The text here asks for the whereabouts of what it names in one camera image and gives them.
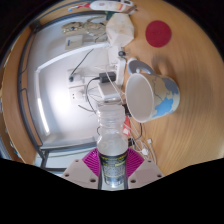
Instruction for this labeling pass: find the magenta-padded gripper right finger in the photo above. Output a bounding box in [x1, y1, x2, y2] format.
[124, 147, 164, 189]

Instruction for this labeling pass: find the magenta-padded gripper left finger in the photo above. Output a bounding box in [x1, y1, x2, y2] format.
[60, 148, 101, 190]

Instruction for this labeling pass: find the clear bottle with dark label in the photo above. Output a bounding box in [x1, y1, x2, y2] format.
[96, 103, 129, 189]

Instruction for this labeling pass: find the white mug with blue patches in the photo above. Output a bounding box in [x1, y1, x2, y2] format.
[124, 57, 181, 124]

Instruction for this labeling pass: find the white power adapter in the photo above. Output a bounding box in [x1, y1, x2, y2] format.
[98, 81, 121, 99]

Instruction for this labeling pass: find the black plug-in charger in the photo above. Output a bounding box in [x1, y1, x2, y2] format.
[98, 71, 117, 84]

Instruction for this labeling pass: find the white desk lamp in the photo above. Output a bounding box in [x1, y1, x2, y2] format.
[35, 41, 111, 136]

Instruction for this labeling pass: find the flat round red coaster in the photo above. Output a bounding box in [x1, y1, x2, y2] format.
[145, 20, 173, 48]

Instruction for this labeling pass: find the white tissue pack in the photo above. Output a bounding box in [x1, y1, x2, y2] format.
[105, 12, 135, 48]

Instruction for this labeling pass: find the black power cable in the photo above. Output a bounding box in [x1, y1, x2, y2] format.
[69, 49, 95, 83]

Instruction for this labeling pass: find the white wall box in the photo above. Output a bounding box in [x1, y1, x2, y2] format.
[64, 35, 84, 51]

